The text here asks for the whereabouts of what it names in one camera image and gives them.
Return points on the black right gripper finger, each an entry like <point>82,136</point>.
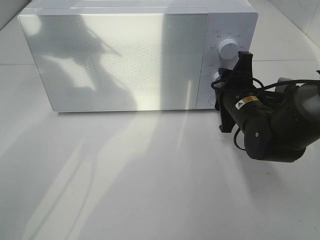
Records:
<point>244,63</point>

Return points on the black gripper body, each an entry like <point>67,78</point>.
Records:
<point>230,90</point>

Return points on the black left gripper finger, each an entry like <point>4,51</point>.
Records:
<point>227,122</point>

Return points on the white timer knob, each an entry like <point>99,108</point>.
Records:
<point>215,76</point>

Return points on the round white door button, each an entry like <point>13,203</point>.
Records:
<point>212,100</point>

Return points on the white microwave door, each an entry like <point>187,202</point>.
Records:
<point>118,62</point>

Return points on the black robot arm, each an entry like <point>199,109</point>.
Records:
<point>278,121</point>

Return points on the upper white power knob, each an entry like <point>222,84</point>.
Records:
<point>228,48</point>

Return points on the white microwave oven body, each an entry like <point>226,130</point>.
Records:
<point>225,18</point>

